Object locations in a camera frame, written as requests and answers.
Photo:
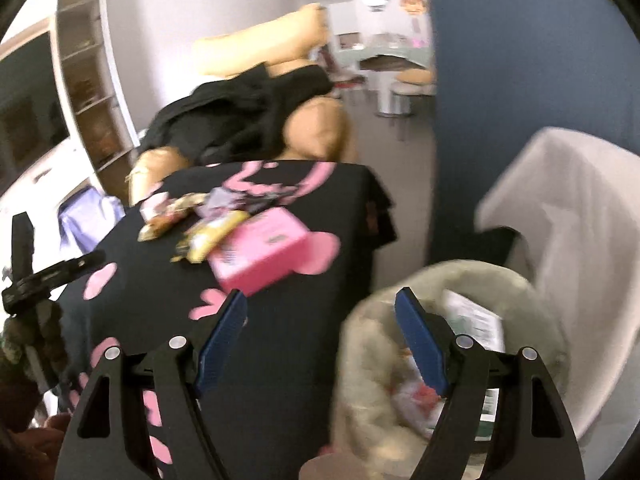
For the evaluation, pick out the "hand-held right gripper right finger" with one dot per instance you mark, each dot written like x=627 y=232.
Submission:
x=420 y=345

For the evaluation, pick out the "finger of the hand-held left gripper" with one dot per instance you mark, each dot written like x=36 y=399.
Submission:
x=65 y=267
x=20 y=245

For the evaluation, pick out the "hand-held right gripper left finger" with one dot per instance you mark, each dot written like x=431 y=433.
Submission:
x=220 y=345

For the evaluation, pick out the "waste bin with beige liner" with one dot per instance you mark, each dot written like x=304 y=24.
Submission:
x=370 y=360

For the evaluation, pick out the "green white packet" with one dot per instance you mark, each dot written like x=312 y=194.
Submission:
x=475 y=322

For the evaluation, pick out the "red snack packet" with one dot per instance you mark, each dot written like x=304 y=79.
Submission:
x=412 y=410

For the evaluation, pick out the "pile of snack wrappers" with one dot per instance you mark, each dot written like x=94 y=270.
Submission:
x=210 y=237

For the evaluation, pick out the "purple bag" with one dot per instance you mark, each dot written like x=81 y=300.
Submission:
x=85 y=220

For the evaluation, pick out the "black cloth with pink print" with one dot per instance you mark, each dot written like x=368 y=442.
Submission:
x=290 y=350

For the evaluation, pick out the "pink toy box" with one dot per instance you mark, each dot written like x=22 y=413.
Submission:
x=260 y=255

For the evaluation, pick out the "small pink white box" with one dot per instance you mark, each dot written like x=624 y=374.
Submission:
x=152 y=207

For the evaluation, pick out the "black television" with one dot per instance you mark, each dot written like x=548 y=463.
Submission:
x=25 y=110

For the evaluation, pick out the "tall display shelf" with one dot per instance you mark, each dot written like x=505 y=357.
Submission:
x=85 y=85

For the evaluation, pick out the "white sofa sheet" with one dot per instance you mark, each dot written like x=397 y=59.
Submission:
x=575 y=220

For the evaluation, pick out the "black jacket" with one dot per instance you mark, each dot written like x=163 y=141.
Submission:
x=240 y=120

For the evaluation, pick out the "beige dining chair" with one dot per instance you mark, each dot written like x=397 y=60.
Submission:
x=410 y=97

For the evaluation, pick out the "yellow seat cushion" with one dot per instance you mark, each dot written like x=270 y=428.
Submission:
x=415 y=76

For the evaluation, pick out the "dining table with checked cloth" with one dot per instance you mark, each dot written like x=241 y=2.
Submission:
x=390 y=52

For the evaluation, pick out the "yellow leather armchair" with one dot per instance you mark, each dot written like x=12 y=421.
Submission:
x=280 y=35

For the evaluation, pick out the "hanging wall ornament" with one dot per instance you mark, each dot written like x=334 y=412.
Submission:
x=414 y=5

